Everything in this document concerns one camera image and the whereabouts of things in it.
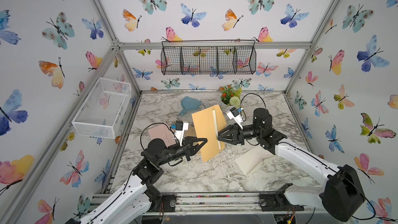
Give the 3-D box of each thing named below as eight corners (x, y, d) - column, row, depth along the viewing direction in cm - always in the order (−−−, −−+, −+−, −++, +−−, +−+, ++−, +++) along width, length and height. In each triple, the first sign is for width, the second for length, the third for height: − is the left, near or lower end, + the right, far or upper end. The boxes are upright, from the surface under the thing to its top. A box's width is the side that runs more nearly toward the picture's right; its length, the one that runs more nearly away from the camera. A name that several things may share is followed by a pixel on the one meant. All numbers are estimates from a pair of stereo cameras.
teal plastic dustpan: (179, 115, 109) (179, 114, 108) (182, 97, 120) (181, 96, 119) (201, 115, 109) (200, 114, 108) (201, 97, 120) (201, 96, 119)
